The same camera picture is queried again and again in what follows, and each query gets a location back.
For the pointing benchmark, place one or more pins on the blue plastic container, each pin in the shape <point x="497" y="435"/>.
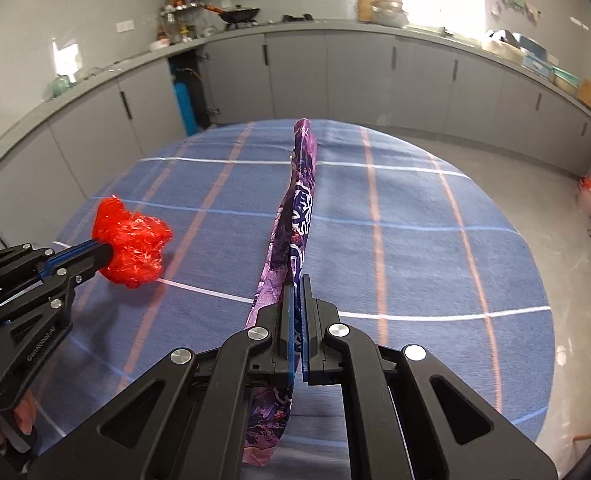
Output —
<point x="533" y="45"/>

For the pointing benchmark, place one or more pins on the person's left hand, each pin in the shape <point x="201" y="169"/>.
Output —
<point x="25" y="412"/>

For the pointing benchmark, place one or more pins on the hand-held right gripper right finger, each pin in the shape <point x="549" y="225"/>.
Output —
<point x="320" y="350"/>

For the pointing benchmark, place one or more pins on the purple printed wrapper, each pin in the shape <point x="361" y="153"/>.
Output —
<point x="300" y="210"/>

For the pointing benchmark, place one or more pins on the white plastic basin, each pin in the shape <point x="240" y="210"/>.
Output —
<point x="500" y="47"/>

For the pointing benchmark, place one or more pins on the small white bowl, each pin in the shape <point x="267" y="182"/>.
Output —
<point x="158" y="45"/>

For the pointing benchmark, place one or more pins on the blue cylinder in cabinet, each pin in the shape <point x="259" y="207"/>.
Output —
<point x="184" y="107"/>

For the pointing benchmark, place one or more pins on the light blue crate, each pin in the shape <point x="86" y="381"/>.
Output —
<point x="539" y="65"/>

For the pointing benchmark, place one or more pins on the gas stove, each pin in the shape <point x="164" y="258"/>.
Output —
<point x="295" y="19"/>

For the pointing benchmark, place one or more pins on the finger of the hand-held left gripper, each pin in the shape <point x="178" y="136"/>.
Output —
<point x="60" y="290"/>
<point x="20" y="265"/>

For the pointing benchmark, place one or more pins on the wooden cutting board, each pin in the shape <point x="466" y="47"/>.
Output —
<point x="365" y="5"/>

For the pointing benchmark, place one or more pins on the white wall socket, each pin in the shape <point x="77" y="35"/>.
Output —
<point x="125" y="26"/>

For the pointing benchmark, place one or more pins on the hanging wall cloths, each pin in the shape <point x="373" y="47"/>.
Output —
<point x="518" y="2"/>

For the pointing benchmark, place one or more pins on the grey kitchen base cabinets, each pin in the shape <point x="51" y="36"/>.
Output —
<point x="355" y="75"/>

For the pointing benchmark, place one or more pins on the blue plaid tablecloth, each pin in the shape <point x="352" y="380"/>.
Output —
<point x="425" y="260"/>

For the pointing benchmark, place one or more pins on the black wok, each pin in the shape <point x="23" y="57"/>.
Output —
<point x="240" y="14"/>

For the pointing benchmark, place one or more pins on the red plastic bag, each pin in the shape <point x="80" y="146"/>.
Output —
<point x="135" y="240"/>

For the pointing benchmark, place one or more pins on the metal spice rack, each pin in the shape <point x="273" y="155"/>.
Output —
<point x="178" y="20"/>

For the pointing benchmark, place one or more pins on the teal plastic basin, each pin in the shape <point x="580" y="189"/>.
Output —
<point x="565" y="80"/>

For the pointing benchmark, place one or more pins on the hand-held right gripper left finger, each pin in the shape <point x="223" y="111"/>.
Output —
<point x="278" y="345"/>

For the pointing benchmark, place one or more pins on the red white bucket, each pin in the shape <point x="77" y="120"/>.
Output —
<point x="589" y="197"/>

